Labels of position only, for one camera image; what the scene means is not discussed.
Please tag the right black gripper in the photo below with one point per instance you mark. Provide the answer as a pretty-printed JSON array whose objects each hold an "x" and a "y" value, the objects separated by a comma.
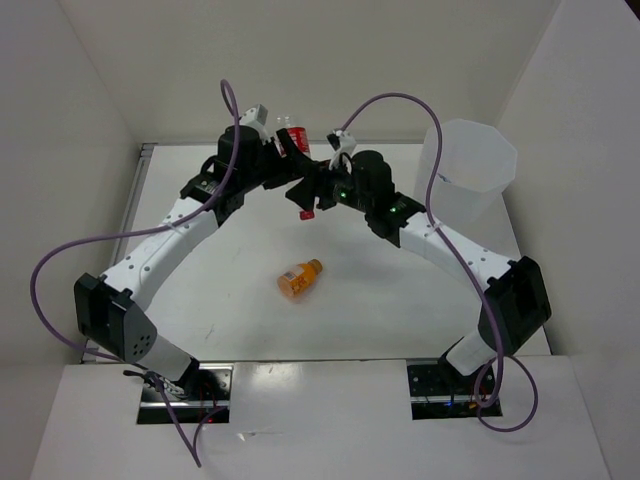
[{"x": 304, "y": 192}]

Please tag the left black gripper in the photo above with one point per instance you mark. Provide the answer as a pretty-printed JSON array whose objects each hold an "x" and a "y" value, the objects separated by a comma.
[{"x": 294, "y": 166}]

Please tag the red label plastic bottle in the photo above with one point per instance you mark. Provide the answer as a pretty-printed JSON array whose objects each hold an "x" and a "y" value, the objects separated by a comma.
[{"x": 299, "y": 137}]

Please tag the orange plastic bottle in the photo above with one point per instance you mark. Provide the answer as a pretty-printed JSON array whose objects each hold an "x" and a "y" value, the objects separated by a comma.
[{"x": 297, "y": 280}]

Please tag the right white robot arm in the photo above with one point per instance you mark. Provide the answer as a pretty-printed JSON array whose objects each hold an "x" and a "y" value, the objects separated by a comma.
[{"x": 514, "y": 299}]

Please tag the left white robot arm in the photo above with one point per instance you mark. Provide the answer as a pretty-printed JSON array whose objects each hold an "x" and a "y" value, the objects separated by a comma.
[{"x": 111, "y": 308}]

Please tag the translucent white bin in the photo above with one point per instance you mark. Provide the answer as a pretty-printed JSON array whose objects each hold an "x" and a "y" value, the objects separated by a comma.
[{"x": 477, "y": 164}]

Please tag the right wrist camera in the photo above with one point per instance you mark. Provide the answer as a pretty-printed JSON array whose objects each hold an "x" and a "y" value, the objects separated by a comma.
[{"x": 342, "y": 142}]

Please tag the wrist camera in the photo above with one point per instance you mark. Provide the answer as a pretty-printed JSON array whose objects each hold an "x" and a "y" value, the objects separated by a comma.
[
  {"x": 256, "y": 118},
  {"x": 342, "y": 142}
]

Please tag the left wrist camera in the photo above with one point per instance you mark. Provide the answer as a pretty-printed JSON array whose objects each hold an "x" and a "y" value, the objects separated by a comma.
[{"x": 256, "y": 118}]

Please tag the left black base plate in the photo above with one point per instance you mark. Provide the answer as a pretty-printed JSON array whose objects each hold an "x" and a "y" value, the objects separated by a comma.
[{"x": 209, "y": 402}]

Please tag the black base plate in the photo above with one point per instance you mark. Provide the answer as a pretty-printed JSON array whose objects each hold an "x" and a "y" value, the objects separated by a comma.
[
  {"x": 438, "y": 395},
  {"x": 209, "y": 402}
]

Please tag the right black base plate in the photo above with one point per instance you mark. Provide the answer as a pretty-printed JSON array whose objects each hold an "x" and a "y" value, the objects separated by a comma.
[{"x": 438, "y": 395}]

